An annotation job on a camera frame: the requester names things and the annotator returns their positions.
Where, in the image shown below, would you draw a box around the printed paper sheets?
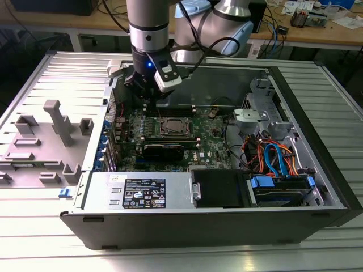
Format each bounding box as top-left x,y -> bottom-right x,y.
283,0 -> 315,15

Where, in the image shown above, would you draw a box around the copper coil device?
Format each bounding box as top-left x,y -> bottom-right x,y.
291,8 -> 309,28

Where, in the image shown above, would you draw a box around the grey parts rack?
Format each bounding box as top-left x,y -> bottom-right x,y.
0,99 -> 94,189

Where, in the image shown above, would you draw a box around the silver metal drive cage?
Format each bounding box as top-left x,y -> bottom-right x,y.
240,76 -> 286,125

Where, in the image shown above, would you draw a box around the large black box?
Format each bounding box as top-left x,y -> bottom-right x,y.
12,0 -> 99,16

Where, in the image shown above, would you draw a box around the silver CPU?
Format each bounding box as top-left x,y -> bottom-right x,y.
166,119 -> 185,134

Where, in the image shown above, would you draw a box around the CPU socket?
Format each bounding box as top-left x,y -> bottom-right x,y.
158,116 -> 196,139

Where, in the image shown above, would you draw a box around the thin black wire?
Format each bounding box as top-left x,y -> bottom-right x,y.
212,96 -> 238,114

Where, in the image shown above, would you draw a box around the orange flat wire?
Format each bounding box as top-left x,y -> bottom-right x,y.
276,143 -> 300,176

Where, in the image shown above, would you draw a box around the tall black device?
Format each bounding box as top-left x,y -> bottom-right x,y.
251,0 -> 268,34

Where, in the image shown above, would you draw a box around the wooden desk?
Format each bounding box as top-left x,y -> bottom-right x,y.
0,0 -> 363,52

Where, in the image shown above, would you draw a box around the green motherboard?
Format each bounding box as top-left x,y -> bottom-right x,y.
113,106 -> 238,173

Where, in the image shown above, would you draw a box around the white paper sheet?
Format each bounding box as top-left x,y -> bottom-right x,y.
333,16 -> 363,29

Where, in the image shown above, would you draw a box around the grey metal bracket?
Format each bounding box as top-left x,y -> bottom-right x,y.
232,108 -> 270,131

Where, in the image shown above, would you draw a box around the black graphics card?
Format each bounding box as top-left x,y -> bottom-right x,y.
141,143 -> 185,163

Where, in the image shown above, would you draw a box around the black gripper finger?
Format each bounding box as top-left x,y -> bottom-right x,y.
124,73 -> 156,107

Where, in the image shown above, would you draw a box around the blue network cable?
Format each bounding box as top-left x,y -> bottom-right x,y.
266,16 -> 284,59

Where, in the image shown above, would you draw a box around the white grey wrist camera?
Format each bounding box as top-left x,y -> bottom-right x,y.
153,52 -> 183,93

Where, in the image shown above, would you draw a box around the silver power supply with label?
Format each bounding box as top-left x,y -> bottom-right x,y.
82,171 -> 196,210

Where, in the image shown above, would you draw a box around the blue flat wire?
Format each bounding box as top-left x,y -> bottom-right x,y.
264,143 -> 288,178

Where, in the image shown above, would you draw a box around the grey electronics box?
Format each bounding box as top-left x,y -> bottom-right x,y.
307,10 -> 330,28

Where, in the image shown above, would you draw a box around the metal socket cover frame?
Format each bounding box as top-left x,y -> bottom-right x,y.
160,117 -> 194,138

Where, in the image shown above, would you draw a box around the hard disk in blue carrier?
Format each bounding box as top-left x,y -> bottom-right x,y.
247,174 -> 316,209

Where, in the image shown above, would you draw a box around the black open PC case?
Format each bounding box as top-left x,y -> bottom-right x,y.
58,50 -> 363,250

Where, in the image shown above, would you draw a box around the black camera cable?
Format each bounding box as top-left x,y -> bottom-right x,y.
168,1 -> 227,82

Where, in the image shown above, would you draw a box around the black RAM stick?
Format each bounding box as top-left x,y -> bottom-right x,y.
143,135 -> 200,148

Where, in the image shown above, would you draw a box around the black plastic shroud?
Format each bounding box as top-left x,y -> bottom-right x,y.
190,168 -> 249,209

